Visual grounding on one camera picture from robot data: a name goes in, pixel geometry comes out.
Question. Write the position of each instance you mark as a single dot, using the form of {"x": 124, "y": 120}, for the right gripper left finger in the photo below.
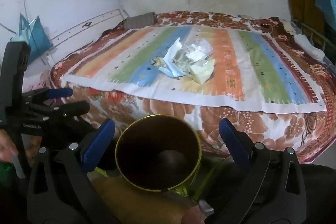
{"x": 94, "y": 145}

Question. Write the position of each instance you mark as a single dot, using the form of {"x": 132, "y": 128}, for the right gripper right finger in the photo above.
{"x": 235, "y": 146}

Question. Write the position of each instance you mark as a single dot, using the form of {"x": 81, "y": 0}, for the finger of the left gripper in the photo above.
{"x": 40, "y": 96}
{"x": 67, "y": 110}

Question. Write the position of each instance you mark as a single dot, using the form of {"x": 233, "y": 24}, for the cream wrapper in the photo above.
{"x": 202, "y": 70}

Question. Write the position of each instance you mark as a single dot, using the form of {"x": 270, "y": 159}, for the small yellowish wrapper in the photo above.
{"x": 158, "y": 62}

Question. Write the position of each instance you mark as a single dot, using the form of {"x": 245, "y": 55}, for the white tissue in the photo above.
{"x": 195, "y": 55}

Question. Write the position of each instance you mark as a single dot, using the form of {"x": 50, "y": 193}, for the clear plastic bag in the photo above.
{"x": 200, "y": 45}

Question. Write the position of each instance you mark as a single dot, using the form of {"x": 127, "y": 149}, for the blue face mask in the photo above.
{"x": 175, "y": 62}

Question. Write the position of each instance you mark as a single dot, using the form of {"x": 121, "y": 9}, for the dark round trash bin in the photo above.
{"x": 158, "y": 153}

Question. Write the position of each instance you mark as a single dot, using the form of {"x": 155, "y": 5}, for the person's left hand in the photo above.
{"x": 8, "y": 149}

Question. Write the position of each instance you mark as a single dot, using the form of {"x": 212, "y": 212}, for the blue hanging bag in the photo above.
{"x": 34, "y": 35}

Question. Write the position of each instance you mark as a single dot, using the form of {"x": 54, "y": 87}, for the floral brown blanket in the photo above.
{"x": 308, "y": 133}

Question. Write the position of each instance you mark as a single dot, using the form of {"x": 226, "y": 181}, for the striped colourful bed cover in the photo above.
{"x": 252, "y": 72}

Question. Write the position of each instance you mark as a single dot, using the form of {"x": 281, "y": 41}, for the grey striped pillow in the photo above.
{"x": 140, "y": 21}

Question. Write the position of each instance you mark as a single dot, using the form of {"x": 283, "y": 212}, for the white rolled cloth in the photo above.
{"x": 311, "y": 50}

